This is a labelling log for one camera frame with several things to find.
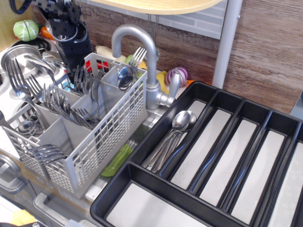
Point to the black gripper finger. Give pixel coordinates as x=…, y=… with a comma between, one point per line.
x=71, y=73

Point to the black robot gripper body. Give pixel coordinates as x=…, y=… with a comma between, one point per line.
x=68, y=29

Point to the large spoon left back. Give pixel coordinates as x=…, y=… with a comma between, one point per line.
x=41, y=66

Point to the large spoon in basket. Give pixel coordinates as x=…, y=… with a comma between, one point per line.
x=125, y=79

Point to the grey plastic cutlery basket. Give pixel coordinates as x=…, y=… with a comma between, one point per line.
x=88, y=151

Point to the top spoon in tray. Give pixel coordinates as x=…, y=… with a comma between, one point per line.
x=180, y=122

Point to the spoon in tray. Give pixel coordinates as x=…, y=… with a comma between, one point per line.
x=171, y=143
x=180, y=122

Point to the lower spoon in tray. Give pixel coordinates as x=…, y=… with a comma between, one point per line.
x=171, y=143

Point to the black cutlery tray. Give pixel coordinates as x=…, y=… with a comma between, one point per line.
x=241, y=165

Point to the fork cluster back compartment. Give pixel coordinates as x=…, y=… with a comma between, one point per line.
x=82, y=81

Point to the orange toy carrot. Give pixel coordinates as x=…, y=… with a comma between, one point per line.
x=45, y=33

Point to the fork in middle compartment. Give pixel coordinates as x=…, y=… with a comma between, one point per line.
x=95, y=89

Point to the green toy cabbage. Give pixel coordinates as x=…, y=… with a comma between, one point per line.
x=26, y=30

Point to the large fork far left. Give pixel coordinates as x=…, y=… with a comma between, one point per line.
x=20, y=88

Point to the steel pot with lid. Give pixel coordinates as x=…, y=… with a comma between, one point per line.
x=18, y=52

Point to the fork beside faucet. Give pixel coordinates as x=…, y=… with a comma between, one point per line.
x=137, y=58

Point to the yellow toy pepper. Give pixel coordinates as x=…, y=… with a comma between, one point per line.
x=161, y=76

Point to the silver kitchen faucet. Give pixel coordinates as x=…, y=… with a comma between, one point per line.
x=154, y=96

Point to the forks hanging at front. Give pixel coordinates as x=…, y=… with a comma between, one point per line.
x=46, y=154

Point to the green toy vegetable in sink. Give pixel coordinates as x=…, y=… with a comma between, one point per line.
x=117, y=161

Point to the purple toy onion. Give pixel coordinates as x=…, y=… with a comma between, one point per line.
x=183, y=75

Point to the grey metal post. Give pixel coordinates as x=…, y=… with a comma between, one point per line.
x=232, y=16

